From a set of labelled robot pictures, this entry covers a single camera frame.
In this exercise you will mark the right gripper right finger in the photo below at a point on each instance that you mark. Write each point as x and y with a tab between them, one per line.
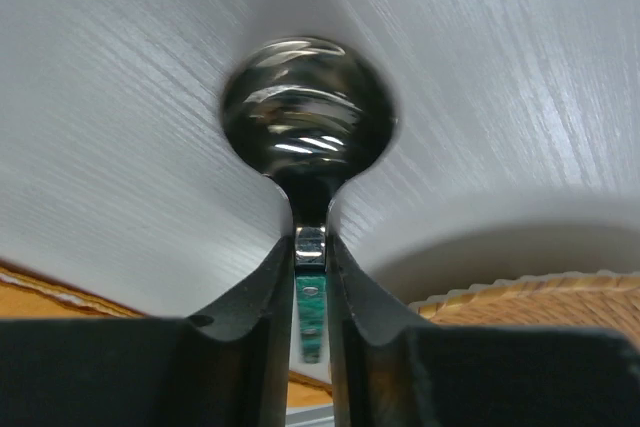
391	367

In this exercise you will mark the orange cartoon mouse placemat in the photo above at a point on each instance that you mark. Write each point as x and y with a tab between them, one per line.
27	296

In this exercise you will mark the round woven wicker plate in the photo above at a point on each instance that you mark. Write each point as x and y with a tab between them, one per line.
602	299

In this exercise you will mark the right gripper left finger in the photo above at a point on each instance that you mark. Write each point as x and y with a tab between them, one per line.
225	365

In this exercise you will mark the spoon with teal handle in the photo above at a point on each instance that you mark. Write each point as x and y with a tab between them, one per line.
310	115

